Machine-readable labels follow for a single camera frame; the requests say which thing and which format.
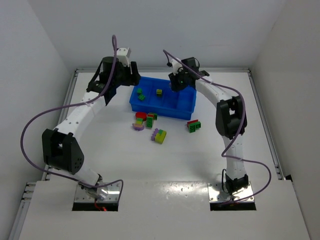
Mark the red lego plate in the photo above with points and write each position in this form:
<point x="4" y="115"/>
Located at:
<point x="192" y="121"/>

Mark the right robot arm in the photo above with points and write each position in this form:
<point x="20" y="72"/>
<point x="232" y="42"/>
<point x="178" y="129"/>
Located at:
<point x="230" y="119"/>

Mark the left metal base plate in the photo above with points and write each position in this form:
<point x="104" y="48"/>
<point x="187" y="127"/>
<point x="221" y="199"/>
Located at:
<point x="107" y="195"/>

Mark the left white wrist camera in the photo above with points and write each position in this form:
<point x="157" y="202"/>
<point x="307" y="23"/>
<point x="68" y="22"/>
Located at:
<point x="123" y="56"/>

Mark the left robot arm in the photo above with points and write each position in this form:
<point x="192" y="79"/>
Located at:
<point x="60" y="146"/>

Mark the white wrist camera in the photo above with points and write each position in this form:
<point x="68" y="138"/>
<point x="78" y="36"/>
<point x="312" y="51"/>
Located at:
<point x="176" y="66"/>
<point x="123" y="56"/>

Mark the green small lego brick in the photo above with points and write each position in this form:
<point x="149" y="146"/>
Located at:
<point x="139" y="91"/>

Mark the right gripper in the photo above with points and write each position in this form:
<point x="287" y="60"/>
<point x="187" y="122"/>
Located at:
<point x="178" y="84"/>

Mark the purple butterfly lego stack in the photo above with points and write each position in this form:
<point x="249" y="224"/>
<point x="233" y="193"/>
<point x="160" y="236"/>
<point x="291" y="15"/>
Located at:
<point x="139" y="124"/>

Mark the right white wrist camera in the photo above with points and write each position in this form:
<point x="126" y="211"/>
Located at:
<point x="176" y="66"/>

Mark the lime long lego brick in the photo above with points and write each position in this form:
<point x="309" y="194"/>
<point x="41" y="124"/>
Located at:
<point x="160" y="138"/>

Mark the blue divided sorting bin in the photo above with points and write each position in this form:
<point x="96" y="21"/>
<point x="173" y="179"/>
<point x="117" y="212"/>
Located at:
<point x="179" y="105"/>

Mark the green four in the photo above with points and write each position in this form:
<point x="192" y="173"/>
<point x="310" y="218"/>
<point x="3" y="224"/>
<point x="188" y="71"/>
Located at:
<point x="194" y="127"/>

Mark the green red lego stack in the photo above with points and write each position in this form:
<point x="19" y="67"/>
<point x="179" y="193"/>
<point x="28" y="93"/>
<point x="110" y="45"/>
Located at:
<point x="150" y="118"/>

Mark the red round lego piece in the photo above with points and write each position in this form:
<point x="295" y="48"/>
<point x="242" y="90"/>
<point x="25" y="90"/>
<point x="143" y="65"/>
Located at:
<point x="141" y="115"/>

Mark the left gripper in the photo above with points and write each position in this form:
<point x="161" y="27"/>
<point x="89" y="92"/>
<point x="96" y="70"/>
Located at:
<point x="134" y="73"/>

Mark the lime curved lego brick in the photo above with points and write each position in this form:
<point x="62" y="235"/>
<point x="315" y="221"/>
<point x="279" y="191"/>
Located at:
<point x="159" y="92"/>

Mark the green number two lego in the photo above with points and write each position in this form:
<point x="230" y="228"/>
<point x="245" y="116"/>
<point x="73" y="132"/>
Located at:
<point x="141" y="97"/>

